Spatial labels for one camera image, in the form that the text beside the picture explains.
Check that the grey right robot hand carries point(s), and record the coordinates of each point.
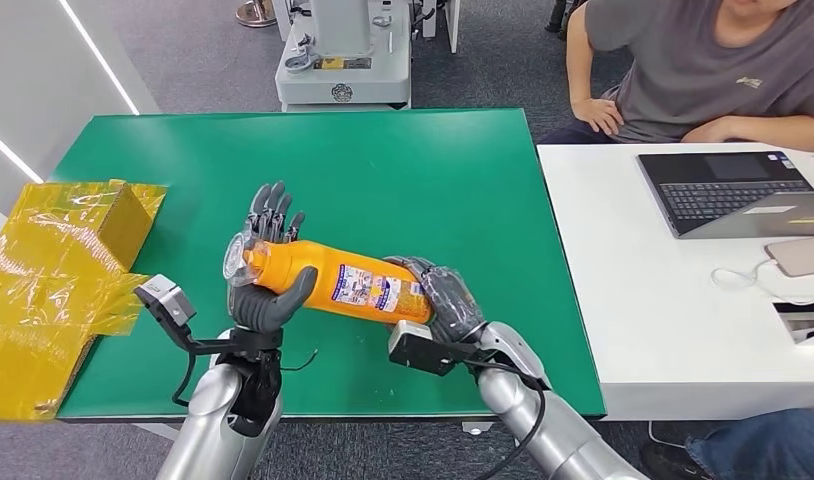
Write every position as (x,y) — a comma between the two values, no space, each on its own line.
(450,301)

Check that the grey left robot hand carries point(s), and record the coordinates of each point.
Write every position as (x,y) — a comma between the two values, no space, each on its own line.
(264,308)

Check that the orange detergent bottle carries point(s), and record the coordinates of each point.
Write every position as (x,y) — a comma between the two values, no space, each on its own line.
(327,278)

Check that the person's left forearm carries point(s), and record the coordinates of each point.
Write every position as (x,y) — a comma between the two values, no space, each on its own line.
(778,129)

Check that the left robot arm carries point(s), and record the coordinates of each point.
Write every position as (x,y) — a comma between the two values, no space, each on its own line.
(208,424)

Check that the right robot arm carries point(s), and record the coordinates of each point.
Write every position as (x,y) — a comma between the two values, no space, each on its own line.
(553,424)

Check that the person's right forearm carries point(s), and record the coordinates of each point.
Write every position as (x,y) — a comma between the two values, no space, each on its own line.
(579,60)

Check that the green table mat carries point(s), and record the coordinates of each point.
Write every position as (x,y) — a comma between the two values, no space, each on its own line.
(380,185)

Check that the yellow taped cardboard box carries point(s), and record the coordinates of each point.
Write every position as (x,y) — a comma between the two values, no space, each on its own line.
(42,285)

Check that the white desk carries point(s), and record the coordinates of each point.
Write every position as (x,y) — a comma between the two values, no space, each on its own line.
(678,318)

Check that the person's right hand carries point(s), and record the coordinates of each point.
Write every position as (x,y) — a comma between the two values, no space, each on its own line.
(599,116)

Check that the white machine base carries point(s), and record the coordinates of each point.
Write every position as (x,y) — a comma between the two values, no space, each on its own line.
(344,60)

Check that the white panel stand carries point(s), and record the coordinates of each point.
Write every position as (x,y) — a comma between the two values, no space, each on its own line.
(447,20)

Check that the dark grey laptop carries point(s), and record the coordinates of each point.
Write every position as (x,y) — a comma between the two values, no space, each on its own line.
(718,192)

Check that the metal stanchion base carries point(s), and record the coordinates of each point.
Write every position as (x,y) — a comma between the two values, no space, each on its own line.
(254,12)

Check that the black chair base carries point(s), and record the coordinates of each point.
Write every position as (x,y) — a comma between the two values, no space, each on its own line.
(560,14)

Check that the person's leg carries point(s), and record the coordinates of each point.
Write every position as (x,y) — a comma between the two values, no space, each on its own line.
(758,447)

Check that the person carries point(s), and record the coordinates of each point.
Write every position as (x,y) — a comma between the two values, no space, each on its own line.
(698,60)

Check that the pale pink smartphone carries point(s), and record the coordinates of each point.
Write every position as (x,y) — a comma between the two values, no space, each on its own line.
(801,257)

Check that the black and white desk device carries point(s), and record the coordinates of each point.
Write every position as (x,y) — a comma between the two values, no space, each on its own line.
(804,321)

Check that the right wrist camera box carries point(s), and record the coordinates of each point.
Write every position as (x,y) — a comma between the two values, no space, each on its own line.
(417,346)

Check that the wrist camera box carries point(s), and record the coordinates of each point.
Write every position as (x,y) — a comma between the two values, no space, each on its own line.
(165,297)
(417,346)

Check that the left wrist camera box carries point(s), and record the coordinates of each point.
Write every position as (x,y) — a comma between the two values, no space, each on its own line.
(165,297)

